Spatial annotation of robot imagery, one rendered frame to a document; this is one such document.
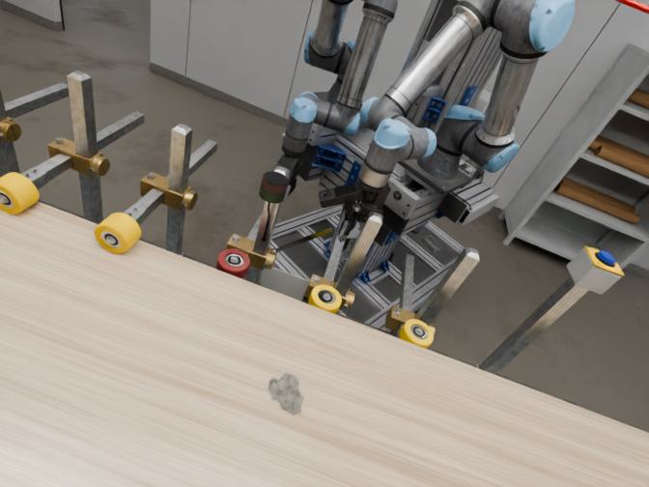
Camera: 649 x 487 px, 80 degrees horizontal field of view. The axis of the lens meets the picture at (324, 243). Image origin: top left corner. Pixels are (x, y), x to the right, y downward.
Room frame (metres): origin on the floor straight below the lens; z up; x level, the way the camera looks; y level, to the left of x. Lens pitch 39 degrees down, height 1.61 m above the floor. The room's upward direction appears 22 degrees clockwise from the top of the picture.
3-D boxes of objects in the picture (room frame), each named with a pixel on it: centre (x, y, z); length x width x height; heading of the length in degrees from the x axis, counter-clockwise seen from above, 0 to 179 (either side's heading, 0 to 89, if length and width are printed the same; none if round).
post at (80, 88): (0.78, 0.66, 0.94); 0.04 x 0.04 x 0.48; 2
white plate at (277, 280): (0.82, 0.13, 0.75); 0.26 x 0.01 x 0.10; 92
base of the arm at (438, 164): (1.37, -0.27, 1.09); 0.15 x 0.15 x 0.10
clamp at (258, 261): (0.79, 0.18, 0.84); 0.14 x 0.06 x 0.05; 92
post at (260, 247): (0.79, 0.16, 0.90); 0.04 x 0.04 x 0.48; 2
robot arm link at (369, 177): (0.89, -0.05, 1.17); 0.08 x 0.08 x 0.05
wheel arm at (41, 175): (0.83, 0.70, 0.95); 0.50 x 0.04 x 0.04; 2
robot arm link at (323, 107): (1.23, 0.20, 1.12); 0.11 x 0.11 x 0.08; 8
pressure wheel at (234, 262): (0.68, 0.19, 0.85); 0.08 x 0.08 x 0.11
